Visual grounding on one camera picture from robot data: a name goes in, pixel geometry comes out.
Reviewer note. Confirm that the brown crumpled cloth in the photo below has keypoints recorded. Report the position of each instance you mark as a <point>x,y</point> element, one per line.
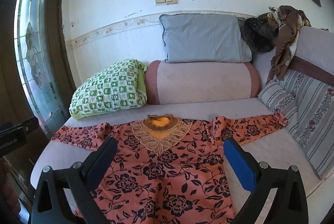
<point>287,21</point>

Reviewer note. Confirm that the green white checkered pillow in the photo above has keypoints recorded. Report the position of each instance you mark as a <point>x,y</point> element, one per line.
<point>118,87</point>

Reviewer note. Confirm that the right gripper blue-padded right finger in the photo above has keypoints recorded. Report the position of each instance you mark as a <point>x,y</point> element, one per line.
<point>289,204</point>

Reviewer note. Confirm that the pink sofa backrest cushion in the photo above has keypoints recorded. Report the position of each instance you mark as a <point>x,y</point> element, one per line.
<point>314,56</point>

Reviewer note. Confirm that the grey blue pillow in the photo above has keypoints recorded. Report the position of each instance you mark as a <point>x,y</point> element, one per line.
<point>196,37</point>

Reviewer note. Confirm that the black furry cushion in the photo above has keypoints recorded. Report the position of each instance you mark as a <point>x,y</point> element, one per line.
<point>259,34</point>

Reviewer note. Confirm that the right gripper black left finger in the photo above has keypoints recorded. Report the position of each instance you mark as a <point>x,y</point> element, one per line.
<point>63,196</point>

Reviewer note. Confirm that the pink quilted bolster cushion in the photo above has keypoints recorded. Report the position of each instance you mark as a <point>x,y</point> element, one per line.
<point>199,82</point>

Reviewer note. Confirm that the stained glass wooden door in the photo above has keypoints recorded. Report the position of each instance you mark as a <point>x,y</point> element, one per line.
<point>33,53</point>

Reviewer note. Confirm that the orange black floral blouse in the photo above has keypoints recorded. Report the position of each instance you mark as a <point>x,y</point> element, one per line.
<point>166,169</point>

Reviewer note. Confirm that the striped floral pillow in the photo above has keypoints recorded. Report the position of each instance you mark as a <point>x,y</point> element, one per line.
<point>307,104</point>

